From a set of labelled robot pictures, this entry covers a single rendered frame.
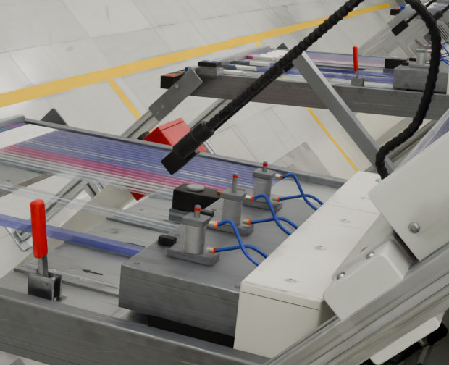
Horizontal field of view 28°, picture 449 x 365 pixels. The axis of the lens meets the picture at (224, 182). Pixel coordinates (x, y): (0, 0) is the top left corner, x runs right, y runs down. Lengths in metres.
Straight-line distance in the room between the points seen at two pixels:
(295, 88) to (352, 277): 1.57
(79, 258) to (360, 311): 0.44
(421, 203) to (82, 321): 0.36
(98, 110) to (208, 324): 2.62
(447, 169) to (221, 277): 0.28
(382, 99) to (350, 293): 1.52
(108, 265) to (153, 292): 0.17
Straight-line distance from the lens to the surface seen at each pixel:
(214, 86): 2.37
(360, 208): 1.12
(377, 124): 5.63
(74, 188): 2.57
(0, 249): 2.64
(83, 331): 0.92
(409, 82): 2.27
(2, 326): 0.97
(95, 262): 1.09
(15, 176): 1.41
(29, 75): 3.32
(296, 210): 1.15
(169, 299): 0.91
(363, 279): 0.75
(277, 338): 0.86
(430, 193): 0.75
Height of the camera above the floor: 1.63
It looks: 25 degrees down
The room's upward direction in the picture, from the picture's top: 51 degrees clockwise
